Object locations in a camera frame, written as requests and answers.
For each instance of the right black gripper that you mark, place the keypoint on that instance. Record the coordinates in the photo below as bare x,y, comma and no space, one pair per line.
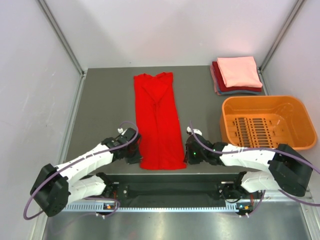
188,159

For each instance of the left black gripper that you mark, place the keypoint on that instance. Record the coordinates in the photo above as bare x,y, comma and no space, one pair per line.
137,158

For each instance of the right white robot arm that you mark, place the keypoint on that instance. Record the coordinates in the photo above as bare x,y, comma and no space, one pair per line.
280,168

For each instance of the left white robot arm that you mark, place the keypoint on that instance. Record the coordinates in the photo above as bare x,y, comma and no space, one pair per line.
58,186

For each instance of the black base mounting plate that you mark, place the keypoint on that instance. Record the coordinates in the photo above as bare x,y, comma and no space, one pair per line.
173,190

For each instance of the folded dark red t shirt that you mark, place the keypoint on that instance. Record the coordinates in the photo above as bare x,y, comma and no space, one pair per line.
217,77

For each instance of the orange plastic basket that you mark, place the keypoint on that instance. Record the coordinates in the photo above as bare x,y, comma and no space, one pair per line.
267,121

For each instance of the folded pink t shirt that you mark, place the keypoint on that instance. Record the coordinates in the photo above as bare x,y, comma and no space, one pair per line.
239,72

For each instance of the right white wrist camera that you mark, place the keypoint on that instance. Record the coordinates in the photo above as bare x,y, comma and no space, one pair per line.
190,131

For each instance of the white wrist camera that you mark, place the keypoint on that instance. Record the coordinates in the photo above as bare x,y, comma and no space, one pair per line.
120,130
190,131

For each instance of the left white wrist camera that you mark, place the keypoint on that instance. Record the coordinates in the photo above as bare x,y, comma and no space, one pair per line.
120,130

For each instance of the left aluminium frame post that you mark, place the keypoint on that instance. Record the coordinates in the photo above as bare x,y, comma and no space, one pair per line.
60,35

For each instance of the aluminium frame post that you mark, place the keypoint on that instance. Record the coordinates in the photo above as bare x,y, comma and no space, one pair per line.
294,12
60,35

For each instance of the right aluminium frame post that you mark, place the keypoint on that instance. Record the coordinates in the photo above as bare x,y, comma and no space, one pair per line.
294,12

